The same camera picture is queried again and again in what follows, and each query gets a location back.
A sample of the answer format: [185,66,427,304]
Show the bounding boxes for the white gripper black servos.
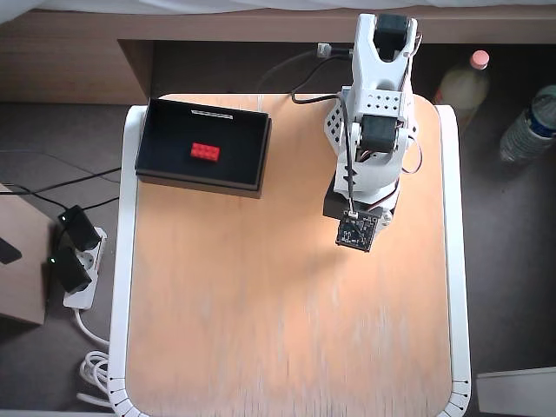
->
[323,151,403,235]

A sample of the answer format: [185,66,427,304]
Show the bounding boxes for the red lego block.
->
[190,142,221,162]

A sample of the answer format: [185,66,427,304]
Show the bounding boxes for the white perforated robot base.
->
[322,85,421,147]

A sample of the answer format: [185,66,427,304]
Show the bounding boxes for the black rectangular bin box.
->
[135,97,273,201]

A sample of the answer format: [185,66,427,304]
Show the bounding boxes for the yellow juice bottle pink cap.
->
[434,50,492,127]

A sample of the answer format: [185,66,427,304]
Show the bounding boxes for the clear plastic water bottle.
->
[499,84,556,164]

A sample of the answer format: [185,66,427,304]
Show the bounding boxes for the white box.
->
[475,367,556,416]

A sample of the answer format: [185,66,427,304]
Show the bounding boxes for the white bedsheet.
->
[0,0,556,25]

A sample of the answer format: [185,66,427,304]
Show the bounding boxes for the black power adapter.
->
[46,246,93,295]
[57,205,101,252]

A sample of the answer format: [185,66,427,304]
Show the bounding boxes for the white power strip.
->
[63,225,109,310]

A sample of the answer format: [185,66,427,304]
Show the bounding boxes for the brown cardboard box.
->
[0,182,56,327]

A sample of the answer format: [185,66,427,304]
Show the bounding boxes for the black flat object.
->
[0,236,23,266]

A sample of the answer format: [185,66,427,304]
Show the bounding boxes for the bare camera circuit board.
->
[336,209,377,255]

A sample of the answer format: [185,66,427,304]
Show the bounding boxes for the black camera cable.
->
[289,58,360,216]

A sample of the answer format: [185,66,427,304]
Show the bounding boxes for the black cable silver plug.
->
[260,43,355,88]

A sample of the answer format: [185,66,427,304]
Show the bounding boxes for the thin black floor cable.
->
[84,195,122,214]
[0,167,123,195]

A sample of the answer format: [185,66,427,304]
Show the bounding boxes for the white power cord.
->
[73,306,115,409]

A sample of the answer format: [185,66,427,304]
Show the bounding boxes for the brown wooden bed frame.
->
[0,8,556,105]

